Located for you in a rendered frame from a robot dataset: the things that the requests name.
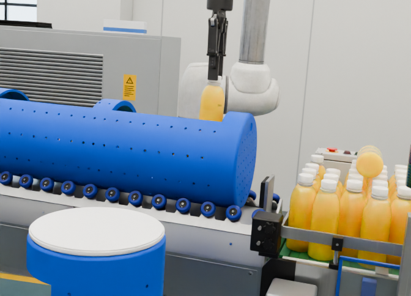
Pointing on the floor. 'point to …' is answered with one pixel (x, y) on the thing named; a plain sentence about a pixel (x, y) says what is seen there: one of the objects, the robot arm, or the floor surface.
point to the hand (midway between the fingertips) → (215, 68)
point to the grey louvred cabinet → (92, 67)
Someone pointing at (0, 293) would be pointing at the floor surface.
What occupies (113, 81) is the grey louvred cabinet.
